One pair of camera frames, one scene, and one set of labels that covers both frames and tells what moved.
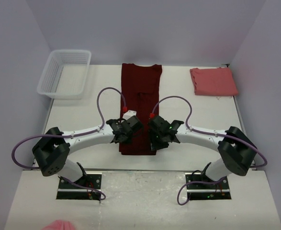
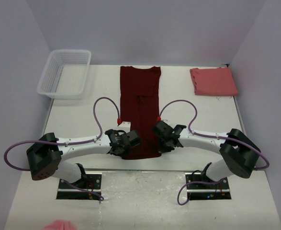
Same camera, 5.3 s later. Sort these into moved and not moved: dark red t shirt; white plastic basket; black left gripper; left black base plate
Moved: black left gripper
Not moved: white plastic basket; left black base plate; dark red t shirt
